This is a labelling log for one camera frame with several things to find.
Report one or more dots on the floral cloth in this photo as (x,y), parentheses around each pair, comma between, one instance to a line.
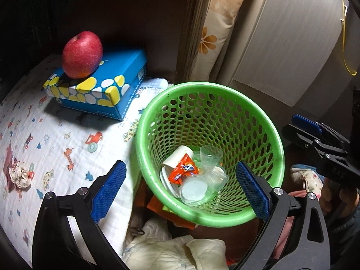
(306,178)

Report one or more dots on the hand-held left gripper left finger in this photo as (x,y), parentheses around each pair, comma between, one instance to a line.
(109,191)

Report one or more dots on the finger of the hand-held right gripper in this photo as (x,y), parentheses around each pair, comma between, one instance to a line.
(301,137)
(309,123)

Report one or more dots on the white plastic lid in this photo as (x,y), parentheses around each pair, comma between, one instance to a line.
(166,181)

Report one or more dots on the red apple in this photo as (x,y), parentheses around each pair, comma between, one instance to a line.
(81,54)

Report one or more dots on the white printed blanket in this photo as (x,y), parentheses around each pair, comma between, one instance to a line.
(56,146)

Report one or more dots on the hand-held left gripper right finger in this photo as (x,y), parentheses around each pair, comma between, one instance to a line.
(253,191)

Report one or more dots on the orange snack wrapper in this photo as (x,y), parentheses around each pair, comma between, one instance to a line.
(182,171)

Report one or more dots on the white quilt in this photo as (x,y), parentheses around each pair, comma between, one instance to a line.
(174,250)

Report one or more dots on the clear plastic tray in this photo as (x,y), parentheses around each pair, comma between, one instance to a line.
(218,177)

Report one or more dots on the white paper cup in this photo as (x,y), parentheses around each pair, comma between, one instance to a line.
(175,157)

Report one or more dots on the brown wooden headboard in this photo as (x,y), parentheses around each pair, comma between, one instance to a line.
(140,19)

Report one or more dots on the orange cloth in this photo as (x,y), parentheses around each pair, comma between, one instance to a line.
(156,204)

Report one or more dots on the green plastic basket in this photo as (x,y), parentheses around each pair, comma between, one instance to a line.
(213,112)

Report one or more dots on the dark cloth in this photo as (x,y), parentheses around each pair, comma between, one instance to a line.
(28,19)

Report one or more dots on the person's right hand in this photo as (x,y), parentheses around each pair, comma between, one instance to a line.
(332,199)

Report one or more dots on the clear round lidded container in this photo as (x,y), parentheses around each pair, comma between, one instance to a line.
(195,189)

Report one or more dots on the blue spotted cardboard box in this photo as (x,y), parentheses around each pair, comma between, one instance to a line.
(112,95)

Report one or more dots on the white cabinet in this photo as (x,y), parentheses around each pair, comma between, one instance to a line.
(281,47)

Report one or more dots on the beige flower print pillow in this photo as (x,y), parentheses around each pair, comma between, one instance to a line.
(216,33)

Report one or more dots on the crumpled white paper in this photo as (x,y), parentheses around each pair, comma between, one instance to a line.
(19,174)

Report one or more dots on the person's right forearm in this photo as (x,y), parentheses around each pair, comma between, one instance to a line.
(346,230)

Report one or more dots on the pink cloth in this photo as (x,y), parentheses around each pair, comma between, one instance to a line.
(284,232)

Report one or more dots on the pink wrapper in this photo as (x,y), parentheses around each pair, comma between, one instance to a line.
(8,157)

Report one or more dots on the clear plastic cup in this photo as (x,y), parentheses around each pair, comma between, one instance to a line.
(211,156)

